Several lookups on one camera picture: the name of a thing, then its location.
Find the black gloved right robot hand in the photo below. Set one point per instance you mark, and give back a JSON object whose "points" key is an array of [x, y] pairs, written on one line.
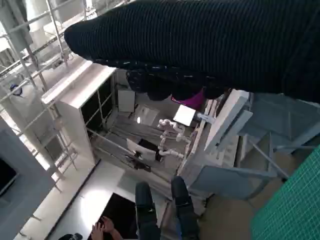
{"points": [[200, 40]]}

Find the purple cloth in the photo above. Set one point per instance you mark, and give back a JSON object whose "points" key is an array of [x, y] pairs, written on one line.
{"points": [[193, 101]]}

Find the white flat sheet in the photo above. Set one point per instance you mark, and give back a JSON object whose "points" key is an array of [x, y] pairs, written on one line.
{"points": [[184, 115]]}

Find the white-backed monitor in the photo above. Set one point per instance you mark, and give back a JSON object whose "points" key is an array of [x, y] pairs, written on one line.
{"points": [[140, 150]]}

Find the white cabinet with dark panels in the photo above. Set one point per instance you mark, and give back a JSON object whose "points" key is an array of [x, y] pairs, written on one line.
{"points": [[72, 120]]}

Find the person in dark trousers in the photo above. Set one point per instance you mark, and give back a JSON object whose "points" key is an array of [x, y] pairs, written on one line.
{"points": [[183, 205]]}

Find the person in white suit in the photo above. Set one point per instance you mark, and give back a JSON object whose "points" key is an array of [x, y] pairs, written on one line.
{"points": [[18, 96]]}

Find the black laptop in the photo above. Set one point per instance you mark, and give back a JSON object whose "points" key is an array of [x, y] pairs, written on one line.
{"points": [[120, 215]]}

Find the green cutting mat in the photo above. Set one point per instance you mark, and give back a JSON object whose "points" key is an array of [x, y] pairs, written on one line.
{"points": [[295, 212]]}

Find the white desk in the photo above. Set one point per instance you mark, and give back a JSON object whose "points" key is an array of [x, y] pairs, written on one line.
{"points": [[72, 207]]}

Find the grey framed dark screen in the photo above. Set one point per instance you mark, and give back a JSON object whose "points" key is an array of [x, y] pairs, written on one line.
{"points": [[7, 175]]}

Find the white metal frame rack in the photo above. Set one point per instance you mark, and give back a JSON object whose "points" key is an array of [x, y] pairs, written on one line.
{"points": [[27, 62]]}

